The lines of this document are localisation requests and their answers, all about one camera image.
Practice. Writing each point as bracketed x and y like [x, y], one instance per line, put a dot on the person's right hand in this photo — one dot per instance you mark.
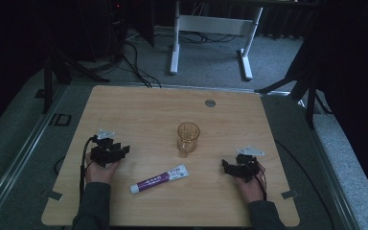
[250, 190]

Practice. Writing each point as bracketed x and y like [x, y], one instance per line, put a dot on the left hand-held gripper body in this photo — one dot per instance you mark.
[103, 152]

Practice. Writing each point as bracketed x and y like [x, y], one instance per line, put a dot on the person's left hand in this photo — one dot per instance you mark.
[100, 172]

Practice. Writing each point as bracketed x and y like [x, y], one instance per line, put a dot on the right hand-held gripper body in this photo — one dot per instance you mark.
[247, 164]

